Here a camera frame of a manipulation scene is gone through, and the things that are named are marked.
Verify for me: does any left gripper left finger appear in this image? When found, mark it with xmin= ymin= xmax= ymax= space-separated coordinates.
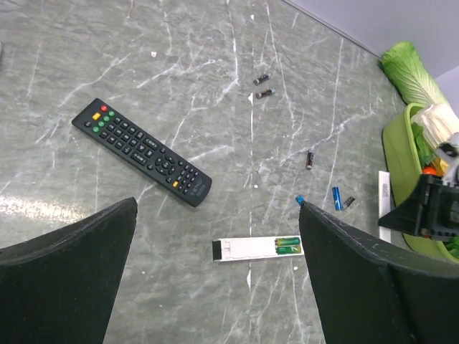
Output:
xmin=1 ymin=197 xmax=138 ymax=343

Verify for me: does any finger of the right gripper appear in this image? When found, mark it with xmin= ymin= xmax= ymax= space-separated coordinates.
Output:
xmin=378 ymin=182 xmax=429 ymax=237

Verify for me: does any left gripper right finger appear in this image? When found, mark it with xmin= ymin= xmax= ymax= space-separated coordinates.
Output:
xmin=299 ymin=202 xmax=458 ymax=344

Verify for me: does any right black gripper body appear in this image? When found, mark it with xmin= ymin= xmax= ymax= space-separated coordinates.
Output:
xmin=418 ymin=174 xmax=458 ymax=241

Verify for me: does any white battery cover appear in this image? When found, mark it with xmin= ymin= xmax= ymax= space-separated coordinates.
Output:
xmin=378 ymin=171 xmax=392 ymax=243

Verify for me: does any green battery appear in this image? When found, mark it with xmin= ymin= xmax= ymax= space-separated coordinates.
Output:
xmin=275 ymin=236 xmax=301 ymax=247
xmin=276 ymin=245 xmax=301 ymax=254

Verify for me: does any white slim remote control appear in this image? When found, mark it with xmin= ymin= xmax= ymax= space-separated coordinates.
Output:
xmin=212 ymin=236 xmax=303 ymax=262

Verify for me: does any black TV remote control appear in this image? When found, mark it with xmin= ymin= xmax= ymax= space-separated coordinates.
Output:
xmin=72 ymin=98 xmax=212 ymax=207

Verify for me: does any orange carrot toy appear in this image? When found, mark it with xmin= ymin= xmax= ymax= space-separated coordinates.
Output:
xmin=422 ymin=166 xmax=437 ymax=176

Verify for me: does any green plastic basket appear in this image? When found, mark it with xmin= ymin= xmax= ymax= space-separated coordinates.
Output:
xmin=382 ymin=103 xmax=458 ymax=263

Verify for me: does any yellow white cabbage toy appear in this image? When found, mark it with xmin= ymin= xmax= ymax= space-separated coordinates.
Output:
xmin=411 ymin=103 xmax=458 ymax=151

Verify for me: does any black battery by blue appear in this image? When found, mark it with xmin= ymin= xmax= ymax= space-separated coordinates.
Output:
xmin=306 ymin=149 xmax=314 ymax=171

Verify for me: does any napa cabbage on table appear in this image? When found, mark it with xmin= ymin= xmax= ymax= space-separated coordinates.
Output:
xmin=382 ymin=41 xmax=448 ymax=107

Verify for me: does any black battery near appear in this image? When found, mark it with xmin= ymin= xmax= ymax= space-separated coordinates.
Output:
xmin=255 ymin=89 xmax=275 ymax=100

